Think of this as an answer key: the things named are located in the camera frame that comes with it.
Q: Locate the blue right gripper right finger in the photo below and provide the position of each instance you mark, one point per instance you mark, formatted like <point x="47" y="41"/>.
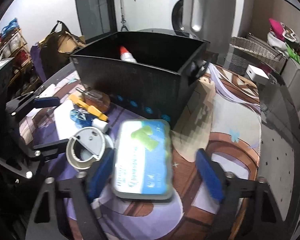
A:
<point x="211" y="173"/>

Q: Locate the white glue bottle red cap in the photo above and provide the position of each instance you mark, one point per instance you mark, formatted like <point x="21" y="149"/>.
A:
<point x="125" y="55"/>

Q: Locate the yellow plastic clip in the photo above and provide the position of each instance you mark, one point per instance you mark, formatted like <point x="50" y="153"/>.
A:
<point x="89" y="108"/>

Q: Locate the wicker basket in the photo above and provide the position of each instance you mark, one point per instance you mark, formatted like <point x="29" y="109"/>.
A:
<point x="258" y="51"/>

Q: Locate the blue eye drop bottle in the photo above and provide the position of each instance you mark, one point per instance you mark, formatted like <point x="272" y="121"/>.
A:
<point x="82" y="119"/>

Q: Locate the black storage box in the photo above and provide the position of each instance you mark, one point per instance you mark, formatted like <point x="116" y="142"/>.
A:
<point x="158" y="86"/>

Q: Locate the shoe rack with shoes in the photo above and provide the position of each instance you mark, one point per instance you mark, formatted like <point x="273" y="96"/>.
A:
<point x="14" y="46"/>

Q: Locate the pile of clothes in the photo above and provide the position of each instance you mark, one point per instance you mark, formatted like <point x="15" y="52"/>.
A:
<point x="284" y="39"/>

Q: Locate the floor mop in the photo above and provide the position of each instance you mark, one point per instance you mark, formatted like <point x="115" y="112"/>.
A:
<point x="123" y="20"/>

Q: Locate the white electric kettle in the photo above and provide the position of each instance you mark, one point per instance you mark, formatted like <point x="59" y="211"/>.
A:
<point x="210" y="20"/>

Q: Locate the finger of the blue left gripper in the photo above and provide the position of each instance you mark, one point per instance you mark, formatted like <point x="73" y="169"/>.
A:
<point x="58" y="146"/>
<point x="46" y="102"/>

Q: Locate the white washing machine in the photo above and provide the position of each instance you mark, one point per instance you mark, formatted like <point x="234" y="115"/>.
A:
<point x="176" y="18"/>

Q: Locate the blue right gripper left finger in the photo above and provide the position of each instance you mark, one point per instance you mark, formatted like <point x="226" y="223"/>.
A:
<point x="98" y="174"/>

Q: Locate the small white box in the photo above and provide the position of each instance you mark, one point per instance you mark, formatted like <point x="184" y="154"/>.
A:
<point x="257" y="75"/>

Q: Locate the wet wipes pack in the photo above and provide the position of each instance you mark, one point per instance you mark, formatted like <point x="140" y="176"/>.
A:
<point x="142" y="167"/>

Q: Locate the anime print desk mat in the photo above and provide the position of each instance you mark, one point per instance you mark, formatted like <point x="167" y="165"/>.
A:
<point x="232" y="137"/>

